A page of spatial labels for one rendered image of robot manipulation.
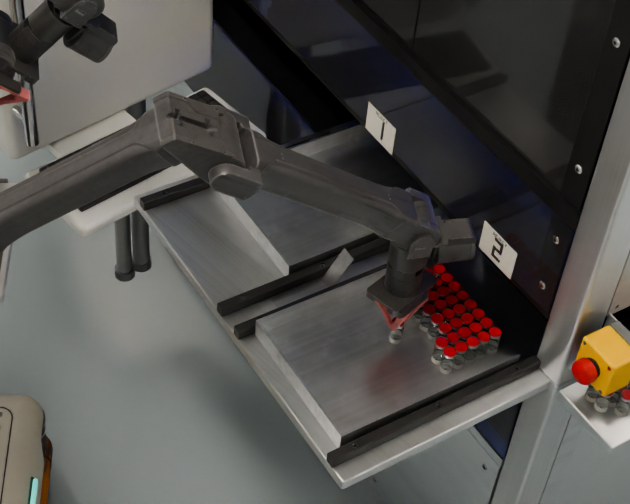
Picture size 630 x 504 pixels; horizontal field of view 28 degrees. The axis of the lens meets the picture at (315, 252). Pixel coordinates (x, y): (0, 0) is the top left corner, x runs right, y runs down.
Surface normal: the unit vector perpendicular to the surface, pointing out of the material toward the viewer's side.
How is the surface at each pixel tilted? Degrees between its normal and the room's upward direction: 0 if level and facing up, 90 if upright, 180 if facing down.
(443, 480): 90
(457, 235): 13
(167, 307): 0
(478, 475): 90
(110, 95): 90
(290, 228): 0
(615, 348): 0
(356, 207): 100
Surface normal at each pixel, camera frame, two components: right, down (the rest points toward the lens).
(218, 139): 0.63, -0.52
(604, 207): -0.85, 0.33
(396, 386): 0.07, -0.70
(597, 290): 0.53, 0.63
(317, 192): 0.24, 0.81
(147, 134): -0.46, -0.37
